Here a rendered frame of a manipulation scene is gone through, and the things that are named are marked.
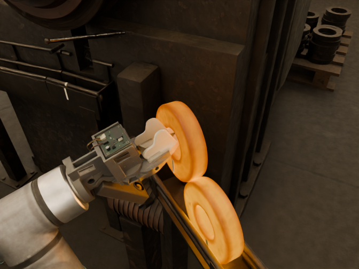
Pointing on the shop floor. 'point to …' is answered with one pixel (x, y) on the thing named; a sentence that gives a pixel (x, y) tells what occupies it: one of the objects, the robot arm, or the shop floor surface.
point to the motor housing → (141, 230)
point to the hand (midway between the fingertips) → (179, 134)
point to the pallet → (322, 48)
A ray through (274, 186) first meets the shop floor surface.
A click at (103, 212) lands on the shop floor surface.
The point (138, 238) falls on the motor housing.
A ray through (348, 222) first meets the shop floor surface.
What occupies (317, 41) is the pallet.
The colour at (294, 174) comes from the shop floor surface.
